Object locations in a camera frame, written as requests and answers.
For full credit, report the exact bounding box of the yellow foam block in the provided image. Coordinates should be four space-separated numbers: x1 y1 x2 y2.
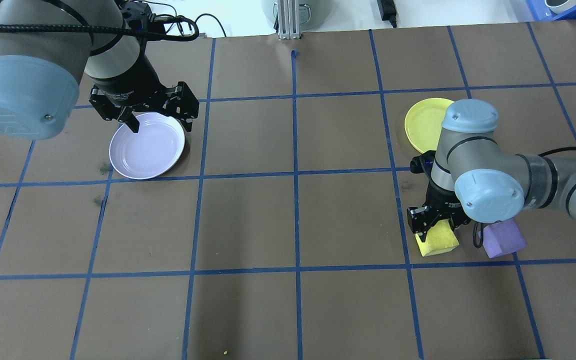
414 220 460 258

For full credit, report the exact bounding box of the purple foam block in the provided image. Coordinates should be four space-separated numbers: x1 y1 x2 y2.
482 218 527 259

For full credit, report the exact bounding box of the purple round plate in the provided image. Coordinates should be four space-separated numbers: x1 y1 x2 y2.
108 111 187 181

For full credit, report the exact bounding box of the yellow round plate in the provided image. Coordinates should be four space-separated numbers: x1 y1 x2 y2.
404 97 456 155

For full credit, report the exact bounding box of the black power adapter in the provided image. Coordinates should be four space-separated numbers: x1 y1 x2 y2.
377 0 400 29

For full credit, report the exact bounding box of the white printed mug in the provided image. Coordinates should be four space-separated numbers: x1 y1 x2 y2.
545 0 576 15

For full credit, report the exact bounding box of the aluminium profile post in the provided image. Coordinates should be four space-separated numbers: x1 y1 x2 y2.
276 0 303 40

